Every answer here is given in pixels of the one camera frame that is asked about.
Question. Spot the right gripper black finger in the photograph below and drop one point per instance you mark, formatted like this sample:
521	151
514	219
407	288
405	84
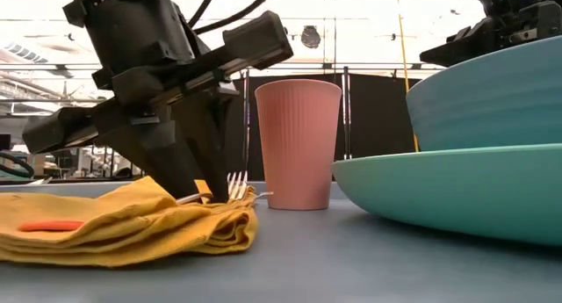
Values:
465	46

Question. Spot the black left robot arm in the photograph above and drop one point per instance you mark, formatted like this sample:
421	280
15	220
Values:
123	4

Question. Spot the blue plastic bowl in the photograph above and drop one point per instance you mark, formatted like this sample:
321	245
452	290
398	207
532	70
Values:
492	105

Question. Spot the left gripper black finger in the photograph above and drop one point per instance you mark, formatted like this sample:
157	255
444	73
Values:
211	136
162	158

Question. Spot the pink ribbed plastic cup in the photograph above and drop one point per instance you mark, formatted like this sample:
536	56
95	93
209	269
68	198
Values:
298	145

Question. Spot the black room divider screen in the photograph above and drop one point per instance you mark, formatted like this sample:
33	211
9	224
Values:
373	118

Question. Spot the mustard yellow cloth napkin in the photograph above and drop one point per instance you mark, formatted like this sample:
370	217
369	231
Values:
110	233

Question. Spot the teal plastic plate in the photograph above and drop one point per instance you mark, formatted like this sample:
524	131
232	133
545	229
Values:
461	193

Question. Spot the black ceiling-mounted camera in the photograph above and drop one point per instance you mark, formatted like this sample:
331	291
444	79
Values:
310	36

